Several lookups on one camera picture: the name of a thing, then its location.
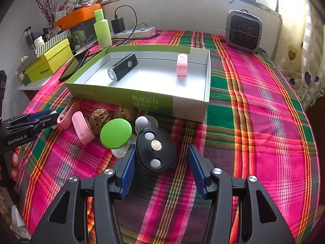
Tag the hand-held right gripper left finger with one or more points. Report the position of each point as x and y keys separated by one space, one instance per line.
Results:
x=128 y=169

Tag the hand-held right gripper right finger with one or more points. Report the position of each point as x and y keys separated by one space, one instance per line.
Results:
x=198 y=171

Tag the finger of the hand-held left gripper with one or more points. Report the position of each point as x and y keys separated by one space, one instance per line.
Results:
x=38 y=126
x=38 y=115

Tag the pink folding clip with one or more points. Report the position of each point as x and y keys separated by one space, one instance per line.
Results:
x=66 y=119

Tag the black oval remote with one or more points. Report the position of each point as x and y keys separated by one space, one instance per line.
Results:
x=156 y=155

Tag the green mushroom lamp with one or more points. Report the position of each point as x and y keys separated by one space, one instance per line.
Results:
x=115 y=133

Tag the pink plastic case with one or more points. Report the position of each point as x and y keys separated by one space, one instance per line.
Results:
x=82 y=129
x=182 y=66

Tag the white ball roller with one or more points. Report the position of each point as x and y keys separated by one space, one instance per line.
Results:
x=141 y=122

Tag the green and white cardboard box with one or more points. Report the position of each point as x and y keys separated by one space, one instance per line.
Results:
x=152 y=81

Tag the person's left hand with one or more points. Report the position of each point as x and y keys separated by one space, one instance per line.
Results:
x=14 y=166

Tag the brown walnut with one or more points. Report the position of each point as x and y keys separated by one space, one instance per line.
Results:
x=125 y=113
x=99 y=120

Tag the yellow-green cardboard box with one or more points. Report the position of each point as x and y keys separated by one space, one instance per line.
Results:
x=50 y=61

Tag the black smartphone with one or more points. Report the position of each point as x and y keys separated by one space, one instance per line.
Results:
x=72 y=67

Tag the small white bottle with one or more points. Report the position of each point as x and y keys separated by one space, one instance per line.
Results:
x=38 y=42

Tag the striped cardboard box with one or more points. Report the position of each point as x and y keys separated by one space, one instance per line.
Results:
x=53 y=40

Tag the glass jar with black lid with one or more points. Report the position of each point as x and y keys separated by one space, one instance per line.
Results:
x=29 y=38

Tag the glass tank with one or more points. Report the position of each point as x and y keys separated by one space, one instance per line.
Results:
x=82 y=34

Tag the black flashlight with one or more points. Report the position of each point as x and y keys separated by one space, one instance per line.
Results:
x=123 y=67

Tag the orange box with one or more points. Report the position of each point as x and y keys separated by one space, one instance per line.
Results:
x=76 y=16

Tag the green plastic bottle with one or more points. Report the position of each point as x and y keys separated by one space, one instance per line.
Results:
x=102 y=30

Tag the dried red flower branches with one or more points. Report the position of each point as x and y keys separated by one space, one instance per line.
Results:
x=44 y=2

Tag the black power adapter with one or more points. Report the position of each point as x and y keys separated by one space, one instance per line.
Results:
x=118 y=25

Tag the white power strip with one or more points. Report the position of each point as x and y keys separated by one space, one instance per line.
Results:
x=142 y=31

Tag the grey desktop heater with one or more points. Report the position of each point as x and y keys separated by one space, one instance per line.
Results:
x=243 y=31

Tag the flower print curtain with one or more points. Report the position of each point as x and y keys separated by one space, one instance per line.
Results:
x=312 y=56

